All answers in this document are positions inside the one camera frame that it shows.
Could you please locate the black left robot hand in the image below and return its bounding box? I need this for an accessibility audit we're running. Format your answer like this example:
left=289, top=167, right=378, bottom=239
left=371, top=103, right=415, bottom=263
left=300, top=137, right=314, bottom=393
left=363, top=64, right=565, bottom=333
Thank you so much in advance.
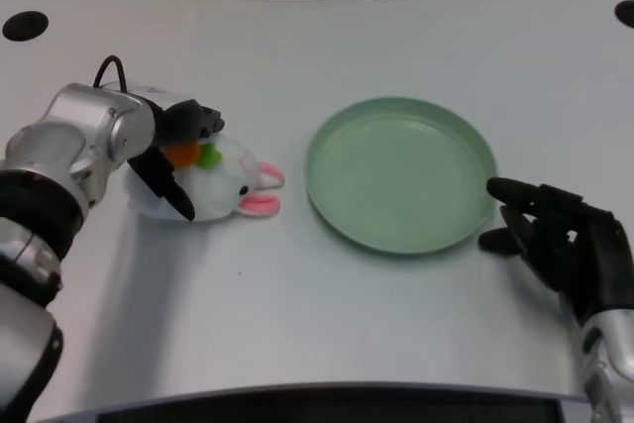
left=127, top=97, right=227, bottom=223

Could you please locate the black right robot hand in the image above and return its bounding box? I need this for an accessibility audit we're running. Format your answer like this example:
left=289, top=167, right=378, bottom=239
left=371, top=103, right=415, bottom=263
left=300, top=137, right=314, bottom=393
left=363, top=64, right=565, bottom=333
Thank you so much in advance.
left=477, top=176, right=634, bottom=331

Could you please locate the white rabbit doll with carrot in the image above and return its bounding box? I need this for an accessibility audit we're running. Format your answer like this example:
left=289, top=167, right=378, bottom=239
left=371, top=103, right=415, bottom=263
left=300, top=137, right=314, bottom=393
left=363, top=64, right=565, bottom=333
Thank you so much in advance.
left=126, top=131, right=286, bottom=224

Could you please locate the green round plate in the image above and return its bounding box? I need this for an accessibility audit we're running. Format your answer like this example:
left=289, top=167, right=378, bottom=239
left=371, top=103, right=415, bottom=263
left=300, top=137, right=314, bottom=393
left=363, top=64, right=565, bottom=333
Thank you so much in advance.
left=304, top=95, right=496, bottom=259

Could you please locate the black robot torso panel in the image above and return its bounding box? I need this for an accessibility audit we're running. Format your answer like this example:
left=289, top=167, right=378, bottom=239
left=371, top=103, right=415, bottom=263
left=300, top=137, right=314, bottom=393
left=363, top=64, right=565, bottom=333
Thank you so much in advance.
left=96, top=381, right=566, bottom=423

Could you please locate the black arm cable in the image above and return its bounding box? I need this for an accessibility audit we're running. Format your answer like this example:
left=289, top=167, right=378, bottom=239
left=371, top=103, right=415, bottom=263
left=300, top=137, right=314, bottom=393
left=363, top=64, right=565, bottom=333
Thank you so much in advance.
left=92, top=54, right=130, bottom=95

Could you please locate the black table cable grommet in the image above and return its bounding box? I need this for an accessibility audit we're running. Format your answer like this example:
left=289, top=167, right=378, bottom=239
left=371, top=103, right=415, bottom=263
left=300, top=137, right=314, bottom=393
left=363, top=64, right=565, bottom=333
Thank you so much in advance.
left=2, top=10, right=50, bottom=42
left=613, top=0, right=634, bottom=28

